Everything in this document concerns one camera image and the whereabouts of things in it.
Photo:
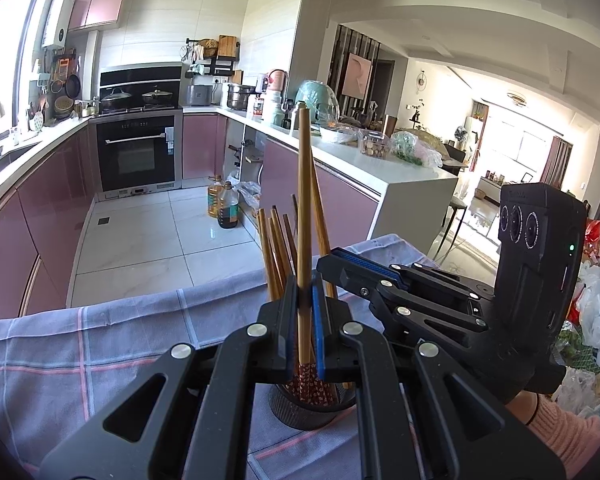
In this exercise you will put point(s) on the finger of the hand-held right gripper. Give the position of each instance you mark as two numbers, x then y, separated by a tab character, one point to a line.
370	264
350	280

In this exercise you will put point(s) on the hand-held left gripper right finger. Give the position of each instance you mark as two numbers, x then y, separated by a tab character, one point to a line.
320	332

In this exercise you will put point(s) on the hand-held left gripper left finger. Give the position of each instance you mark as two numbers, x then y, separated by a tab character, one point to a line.
289	340

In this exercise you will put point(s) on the black mesh utensil holder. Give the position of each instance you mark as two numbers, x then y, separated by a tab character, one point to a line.
300	412

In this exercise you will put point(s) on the bunch of wooden chopsticks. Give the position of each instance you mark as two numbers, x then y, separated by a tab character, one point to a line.
275	250

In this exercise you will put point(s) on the person's right forearm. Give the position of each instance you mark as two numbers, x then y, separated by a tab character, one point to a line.
565	432

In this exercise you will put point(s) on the pile of plastic bags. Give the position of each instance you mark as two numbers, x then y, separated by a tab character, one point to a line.
592	310

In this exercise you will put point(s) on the white kitchen countertop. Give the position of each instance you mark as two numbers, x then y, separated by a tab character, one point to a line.
430	174

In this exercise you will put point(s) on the clear plastic jar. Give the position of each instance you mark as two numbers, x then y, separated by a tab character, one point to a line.
373	144

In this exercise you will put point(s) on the plastic bag with greens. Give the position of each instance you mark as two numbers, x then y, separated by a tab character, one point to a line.
415	149

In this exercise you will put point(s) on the brown curtain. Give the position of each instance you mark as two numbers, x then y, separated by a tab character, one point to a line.
556	162

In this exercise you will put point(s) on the clear plastic bag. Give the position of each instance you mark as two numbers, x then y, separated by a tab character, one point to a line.
250	195

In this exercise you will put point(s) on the dark oil bottle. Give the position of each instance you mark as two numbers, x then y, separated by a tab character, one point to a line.
227	210

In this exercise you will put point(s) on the round ceiling lamp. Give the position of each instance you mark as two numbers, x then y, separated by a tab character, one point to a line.
516	98

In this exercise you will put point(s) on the pink kettle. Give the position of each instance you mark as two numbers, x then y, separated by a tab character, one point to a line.
276	80

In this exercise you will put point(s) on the blue checked tablecloth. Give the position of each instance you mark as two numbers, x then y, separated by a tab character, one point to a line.
80	350

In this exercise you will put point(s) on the steel stockpot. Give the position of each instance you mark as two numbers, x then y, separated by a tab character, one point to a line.
240	97

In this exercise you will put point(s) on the black built-in oven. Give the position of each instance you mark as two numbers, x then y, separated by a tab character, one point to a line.
135	155

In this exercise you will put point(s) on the wooden cutting board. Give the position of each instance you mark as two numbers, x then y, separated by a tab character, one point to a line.
226	46

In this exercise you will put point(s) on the black lidded wok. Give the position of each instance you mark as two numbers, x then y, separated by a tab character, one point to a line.
116	100
157	99

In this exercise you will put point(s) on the black range hood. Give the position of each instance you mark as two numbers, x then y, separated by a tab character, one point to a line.
140	76

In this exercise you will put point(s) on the black frying pan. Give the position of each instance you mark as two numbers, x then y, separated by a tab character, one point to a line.
73	86

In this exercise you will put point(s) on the white water heater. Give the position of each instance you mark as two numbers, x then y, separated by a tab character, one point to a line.
58	20

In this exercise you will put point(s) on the kitchen window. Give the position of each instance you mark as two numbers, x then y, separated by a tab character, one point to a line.
0	60

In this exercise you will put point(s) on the framed wall picture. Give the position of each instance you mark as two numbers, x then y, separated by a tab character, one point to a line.
356	75

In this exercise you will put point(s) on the wall clock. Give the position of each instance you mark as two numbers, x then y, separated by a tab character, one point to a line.
421	81

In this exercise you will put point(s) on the wooden slat wall panel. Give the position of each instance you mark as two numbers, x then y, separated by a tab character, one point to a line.
337	60

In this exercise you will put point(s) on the black wall rack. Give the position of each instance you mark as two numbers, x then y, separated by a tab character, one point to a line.
215	62

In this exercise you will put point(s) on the pink wall cabinet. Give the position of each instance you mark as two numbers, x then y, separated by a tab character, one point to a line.
100	2

